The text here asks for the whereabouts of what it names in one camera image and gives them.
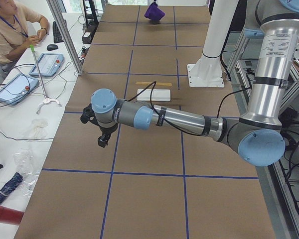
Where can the seated person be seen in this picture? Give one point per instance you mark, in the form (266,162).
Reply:
(20,27)

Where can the black computer mouse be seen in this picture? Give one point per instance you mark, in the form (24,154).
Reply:
(52,47)

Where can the white crumpled cloth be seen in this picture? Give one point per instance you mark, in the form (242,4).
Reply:
(36,130)

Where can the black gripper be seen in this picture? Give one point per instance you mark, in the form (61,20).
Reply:
(107,130)

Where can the teach pendant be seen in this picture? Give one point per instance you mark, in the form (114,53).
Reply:
(49,63)
(17,89)

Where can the metal reacher stick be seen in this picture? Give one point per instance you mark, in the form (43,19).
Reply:
(47,100)

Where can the aluminium frame post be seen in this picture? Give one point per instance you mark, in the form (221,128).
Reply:
(58,17)

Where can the black keyboard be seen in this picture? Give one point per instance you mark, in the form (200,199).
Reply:
(57,37)

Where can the folded blue umbrella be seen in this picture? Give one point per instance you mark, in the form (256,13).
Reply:
(10,186)

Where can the white wooden towel rack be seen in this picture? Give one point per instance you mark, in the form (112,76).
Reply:
(158,95)

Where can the clear plastic wrap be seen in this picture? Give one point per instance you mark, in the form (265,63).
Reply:
(26,168)

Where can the purple towel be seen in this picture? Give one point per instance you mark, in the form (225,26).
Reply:
(153,12)

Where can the near teach pendant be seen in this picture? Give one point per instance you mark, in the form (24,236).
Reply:
(17,89)

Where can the red bottle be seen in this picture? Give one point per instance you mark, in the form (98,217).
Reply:
(10,216)

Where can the far teach pendant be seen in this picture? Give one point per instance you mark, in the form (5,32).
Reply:
(49,63)

